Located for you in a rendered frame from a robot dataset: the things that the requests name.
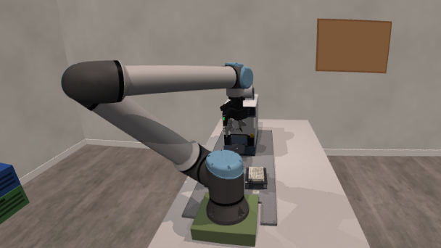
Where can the dark grey rectangular frame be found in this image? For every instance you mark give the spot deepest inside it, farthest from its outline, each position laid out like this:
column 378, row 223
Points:
column 254, row 184

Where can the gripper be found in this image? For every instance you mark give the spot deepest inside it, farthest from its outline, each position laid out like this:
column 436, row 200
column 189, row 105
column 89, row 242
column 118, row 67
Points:
column 238, row 109

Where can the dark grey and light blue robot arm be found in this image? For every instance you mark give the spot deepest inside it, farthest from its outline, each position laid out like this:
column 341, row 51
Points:
column 104, row 87

